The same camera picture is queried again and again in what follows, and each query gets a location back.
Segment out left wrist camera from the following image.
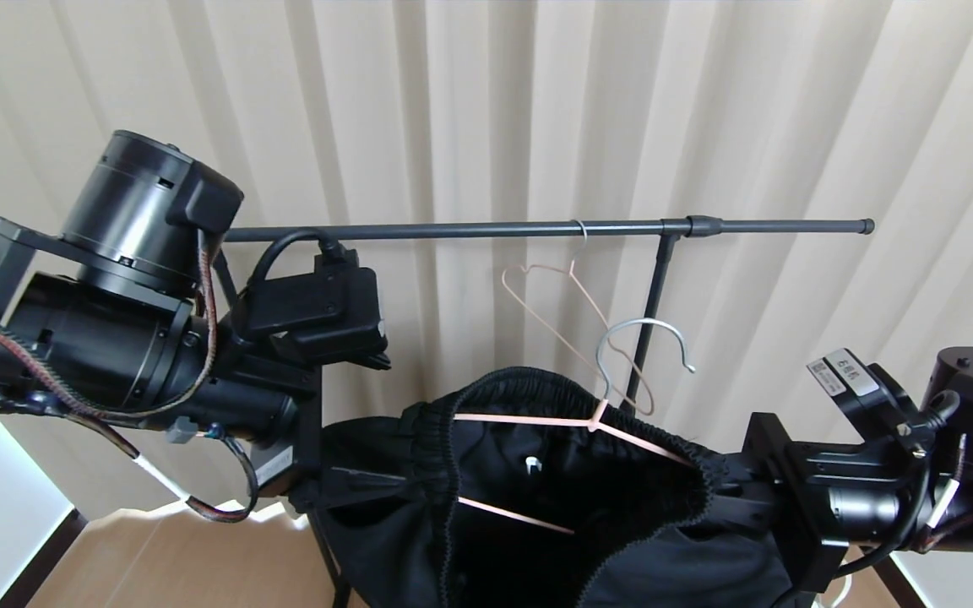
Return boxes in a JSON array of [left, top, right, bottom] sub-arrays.
[[229, 227, 393, 373]]

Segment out black cable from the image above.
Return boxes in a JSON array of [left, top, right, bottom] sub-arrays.
[[769, 390, 962, 608]]

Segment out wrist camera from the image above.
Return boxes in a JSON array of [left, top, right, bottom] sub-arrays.
[[805, 345, 933, 462], [229, 227, 393, 373]]

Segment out beige curtain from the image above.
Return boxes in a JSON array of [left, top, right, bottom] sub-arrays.
[[0, 0, 973, 524]]

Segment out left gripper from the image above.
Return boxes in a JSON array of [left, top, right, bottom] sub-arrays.
[[198, 361, 410, 513]]

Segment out black shorts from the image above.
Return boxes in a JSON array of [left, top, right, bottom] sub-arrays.
[[313, 366, 796, 608]]

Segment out black clothes rack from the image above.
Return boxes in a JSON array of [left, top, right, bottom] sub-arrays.
[[213, 214, 876, 608]]

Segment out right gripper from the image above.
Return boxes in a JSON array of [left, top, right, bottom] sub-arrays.
[[742, 410, 920, 607]]

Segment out pink clothes hanger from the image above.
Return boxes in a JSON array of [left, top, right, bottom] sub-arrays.
[[500, 219, 657, 417], [452, 317, 698, 536]]

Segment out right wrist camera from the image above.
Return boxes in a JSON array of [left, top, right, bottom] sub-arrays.
[[805, 345, 933, 462]]

